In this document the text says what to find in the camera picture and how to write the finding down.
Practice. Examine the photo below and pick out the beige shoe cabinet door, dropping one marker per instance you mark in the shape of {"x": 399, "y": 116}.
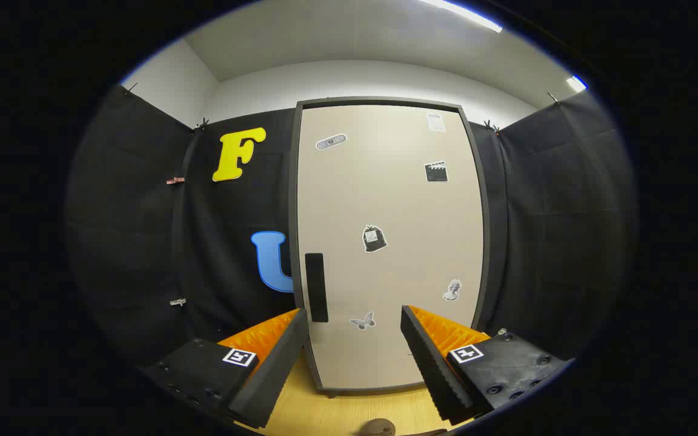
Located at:
{"x": 385, "y": 200}

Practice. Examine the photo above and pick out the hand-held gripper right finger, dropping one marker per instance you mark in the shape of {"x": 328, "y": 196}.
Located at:
{"x": 431, "y": 369}

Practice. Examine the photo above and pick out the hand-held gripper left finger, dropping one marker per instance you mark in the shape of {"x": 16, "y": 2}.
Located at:
{"x": 276, "y": 369}

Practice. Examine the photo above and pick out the black cloth clip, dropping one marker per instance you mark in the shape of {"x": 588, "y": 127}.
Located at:
{"x": 491, "y": 127}
{"x": 129, "y": 89}
{"x": 553, "y": 97}
{"x": 202, "y": 124}

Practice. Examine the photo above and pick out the grey shoe cabinet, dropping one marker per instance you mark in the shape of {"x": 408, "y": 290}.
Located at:
{"x": 292, "y": 200}

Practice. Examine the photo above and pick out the small ceiling light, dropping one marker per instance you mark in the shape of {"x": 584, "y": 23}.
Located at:
{"x": 575, "y": 83}

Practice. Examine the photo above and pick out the brown fuzzy shoe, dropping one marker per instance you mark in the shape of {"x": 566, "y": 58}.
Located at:
{"x": 376, "y": 428}

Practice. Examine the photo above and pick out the black backdrop cloth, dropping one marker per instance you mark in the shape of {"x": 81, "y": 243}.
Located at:
{"x": 555, "y": 230}

